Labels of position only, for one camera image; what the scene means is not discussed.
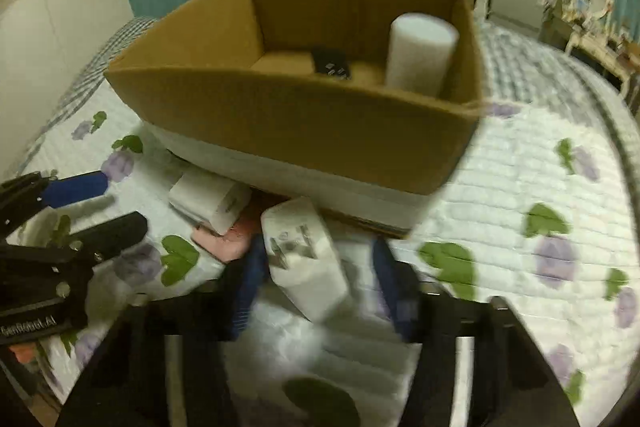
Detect checked bed sheet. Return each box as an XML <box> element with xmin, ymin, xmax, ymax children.
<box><xmin>30</xmin><ymin>17</ymin><xmax>162</xmax><ymax>142</ymax></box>

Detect pink flat object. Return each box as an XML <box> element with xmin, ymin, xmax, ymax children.
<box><xmin>192</xmin><ymin>207</ymin><xmax>263</xmax><ymax>264</ymax></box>

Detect grey cabinet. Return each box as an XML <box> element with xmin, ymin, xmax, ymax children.
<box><xmin>491</xmin><ymin>0</ymin><xmax>547</xmax><ymax>34</ymax></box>

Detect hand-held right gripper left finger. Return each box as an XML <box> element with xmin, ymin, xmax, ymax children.
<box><xmin>56</xmin><ymin>237</ymin><xmax>269</xmax><ymax>427</ymax></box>

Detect cream dressing table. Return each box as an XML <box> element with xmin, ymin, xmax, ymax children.
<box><xmin>564</xmin><ymin>19</ymin><xmax>640</xmax><ymax>100</ymax></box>

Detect brown cardboard box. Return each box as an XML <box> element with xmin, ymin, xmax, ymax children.
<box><xmin>103</xmin><ymin>0</ymin><xmax>487</xmax><ymax>196</ymax></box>

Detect floral quilted blanket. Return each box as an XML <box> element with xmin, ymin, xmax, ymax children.
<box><xmin>0</xmin><ymin>17</ymin><xmax>640</xmax><ymax>427</ymax></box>

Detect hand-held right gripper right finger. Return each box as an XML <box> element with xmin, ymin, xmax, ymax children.
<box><xmin>371</xmin><ymin>238</ymin><xmax>582</xmax><ymax>427</ymax></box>

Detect white foam board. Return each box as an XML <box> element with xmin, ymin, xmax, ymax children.
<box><xmin>142</xmin><ymin>121</ymin><xmax>441</xmax><ymax>240</ymax></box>

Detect small black device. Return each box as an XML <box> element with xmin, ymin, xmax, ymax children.
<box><xmin>312</xmin><ymin>47</ymin><xmax>352</xmax><ymax>81</ymax></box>

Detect white foam cylinder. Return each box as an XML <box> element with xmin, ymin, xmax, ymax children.
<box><xmin>384</xmin><ymin>13</ymin><xmax>460</xmax><ymax>98</ymax></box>

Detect white charger plug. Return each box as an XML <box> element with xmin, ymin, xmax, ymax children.
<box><xmin>168</xmin><ymin>169</ymin><xmax>253</xmax><ymax>237</ymax></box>
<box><xmin>260</xmin><ymin>197</ymin><xmax>351</xmax><ymax>324</ymax></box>

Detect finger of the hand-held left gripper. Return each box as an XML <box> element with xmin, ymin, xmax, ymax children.
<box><xmin>0</xmin><ymin>211</ymin><xmax>149</xmax><ymax>269</ymax></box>
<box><xmin>0</xmin><ymin>171</ymin><xmax>114</xmax><ymax>239</ymax></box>

